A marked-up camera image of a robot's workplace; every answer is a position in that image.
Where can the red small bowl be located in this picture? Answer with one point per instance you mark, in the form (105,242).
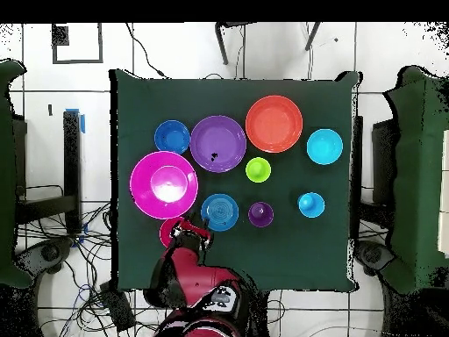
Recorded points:
(165,233)

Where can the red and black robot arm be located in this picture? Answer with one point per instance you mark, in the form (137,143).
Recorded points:
(193,277)

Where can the blue straight-sided bowl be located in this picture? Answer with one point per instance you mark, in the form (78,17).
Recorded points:
(220,210)

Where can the large pink bowl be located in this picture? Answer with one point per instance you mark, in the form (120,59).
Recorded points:
(147,180)

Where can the purple plastic cup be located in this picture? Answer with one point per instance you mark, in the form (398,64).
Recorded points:
(260,214)

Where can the lime green plastic cup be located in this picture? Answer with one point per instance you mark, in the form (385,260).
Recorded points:
(258,170)

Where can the dark blue small bowl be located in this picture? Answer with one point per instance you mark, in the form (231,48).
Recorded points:
(172,137)

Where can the wide purple bowl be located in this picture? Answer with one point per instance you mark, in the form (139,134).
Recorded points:
(224,140)

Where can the dark green tablecloth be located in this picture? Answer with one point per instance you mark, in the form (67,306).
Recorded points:
(305,249)

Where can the light blue plastic cup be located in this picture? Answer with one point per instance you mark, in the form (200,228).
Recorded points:
(311,204)

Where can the black power strip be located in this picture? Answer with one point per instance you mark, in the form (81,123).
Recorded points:
(117,307)

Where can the wide orange bowl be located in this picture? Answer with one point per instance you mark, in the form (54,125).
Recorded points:
(273,124)

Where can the light blue small bowl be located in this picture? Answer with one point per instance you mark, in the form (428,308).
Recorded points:
(324,146)

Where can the black round machine base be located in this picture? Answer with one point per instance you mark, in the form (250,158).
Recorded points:
(373,254)
(49,252)

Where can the green-clothed side table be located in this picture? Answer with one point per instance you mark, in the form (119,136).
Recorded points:
(8,175)
(417,175)

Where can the black bench frame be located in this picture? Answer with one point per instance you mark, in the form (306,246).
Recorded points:
(72,168)
(384,158)

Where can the black camera stand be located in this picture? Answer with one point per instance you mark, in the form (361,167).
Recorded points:
(221,45)

